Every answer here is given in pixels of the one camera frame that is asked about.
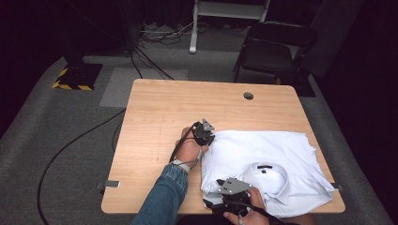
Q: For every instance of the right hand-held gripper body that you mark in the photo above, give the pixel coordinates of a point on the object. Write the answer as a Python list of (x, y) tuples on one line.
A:
[(236, 197)]

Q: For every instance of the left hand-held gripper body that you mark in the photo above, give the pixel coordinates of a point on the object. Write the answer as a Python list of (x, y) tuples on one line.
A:
[(201, 134)]

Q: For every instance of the white button-up shirt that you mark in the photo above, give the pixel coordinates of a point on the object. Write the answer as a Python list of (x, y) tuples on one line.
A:
[(275, 153)]

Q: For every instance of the person's left hand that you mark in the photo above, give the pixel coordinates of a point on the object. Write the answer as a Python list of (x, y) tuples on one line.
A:
[(189, 150)]

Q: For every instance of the person's right hand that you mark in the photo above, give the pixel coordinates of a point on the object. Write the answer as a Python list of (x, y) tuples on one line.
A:
[(255, 212)]

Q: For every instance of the grey wristband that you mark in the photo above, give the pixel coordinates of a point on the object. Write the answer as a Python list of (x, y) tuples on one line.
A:
[(182, 165)]

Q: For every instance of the grey floor mat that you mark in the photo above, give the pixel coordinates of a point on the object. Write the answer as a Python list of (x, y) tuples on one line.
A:
[(125, 87)]

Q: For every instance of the black folding chair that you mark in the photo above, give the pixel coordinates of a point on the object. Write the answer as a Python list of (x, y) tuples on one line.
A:
[(269, 53)]

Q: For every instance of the grey table edge clip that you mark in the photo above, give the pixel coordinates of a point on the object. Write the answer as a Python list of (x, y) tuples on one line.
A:
[(338, 187), (111, 183)]

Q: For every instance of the black stand with striped base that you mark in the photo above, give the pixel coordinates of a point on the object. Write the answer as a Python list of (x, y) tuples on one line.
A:
[(78, 76)]

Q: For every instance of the grey leaning board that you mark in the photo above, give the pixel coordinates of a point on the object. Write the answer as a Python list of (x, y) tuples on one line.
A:
[(331, 34)]

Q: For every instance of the white desk frame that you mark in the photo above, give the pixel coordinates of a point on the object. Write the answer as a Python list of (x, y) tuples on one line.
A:
[(194, 34)]

